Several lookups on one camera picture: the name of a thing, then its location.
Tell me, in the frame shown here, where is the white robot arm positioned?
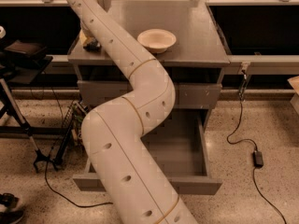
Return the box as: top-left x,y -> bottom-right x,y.
66,0 -> 197,224

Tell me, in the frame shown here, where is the grey metal drawer cabinet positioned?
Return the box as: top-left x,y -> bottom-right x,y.
68,0 -> 229,125

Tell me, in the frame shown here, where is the closed grey top drawer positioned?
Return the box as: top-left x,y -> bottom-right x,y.
78,80 -> 221,109

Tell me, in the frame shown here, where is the open grey middle drawer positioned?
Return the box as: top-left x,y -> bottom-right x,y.
75,109 -> 221,195

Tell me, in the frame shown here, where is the black device on stand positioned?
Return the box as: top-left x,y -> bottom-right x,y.
0,40 -> 53,84

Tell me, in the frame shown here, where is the white paper bowl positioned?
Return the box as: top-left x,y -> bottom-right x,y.
137,29 -> 177,53

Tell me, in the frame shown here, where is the black tripod stand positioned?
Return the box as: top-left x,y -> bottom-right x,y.
0,78 -> 72,173

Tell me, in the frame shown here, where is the dark shoe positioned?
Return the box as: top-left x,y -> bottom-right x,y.
0,193 -> 24,224

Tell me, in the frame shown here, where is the black power adapter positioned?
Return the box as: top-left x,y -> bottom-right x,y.
252,150 -> 263,168

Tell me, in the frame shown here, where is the wire basket with items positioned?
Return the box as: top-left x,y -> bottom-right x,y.
62,100 -> 88,147

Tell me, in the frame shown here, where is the black floor cable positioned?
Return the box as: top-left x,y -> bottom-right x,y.
43,87 -> 114,209

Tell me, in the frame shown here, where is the black adapter cable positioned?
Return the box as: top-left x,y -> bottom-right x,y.
226,63 -> 288,224

